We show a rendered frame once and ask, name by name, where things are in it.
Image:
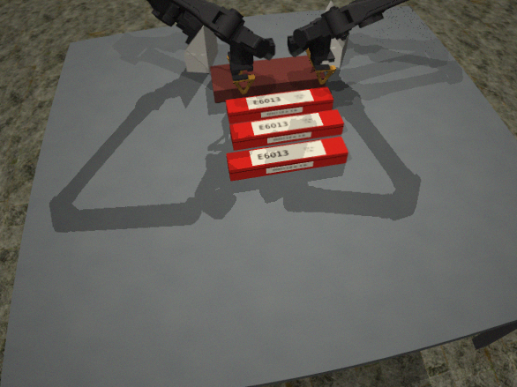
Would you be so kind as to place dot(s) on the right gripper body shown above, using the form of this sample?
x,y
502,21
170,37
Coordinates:
x,y
235,63

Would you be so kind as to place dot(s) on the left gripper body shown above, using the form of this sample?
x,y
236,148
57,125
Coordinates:
x,y
328,56

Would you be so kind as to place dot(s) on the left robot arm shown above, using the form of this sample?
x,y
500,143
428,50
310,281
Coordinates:
x,y
335,22

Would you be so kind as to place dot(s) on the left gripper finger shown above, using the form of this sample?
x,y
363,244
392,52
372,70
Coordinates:
x,y
330,72
309,55

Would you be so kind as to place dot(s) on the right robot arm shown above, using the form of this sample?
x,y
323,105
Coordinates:
x,y
227,28

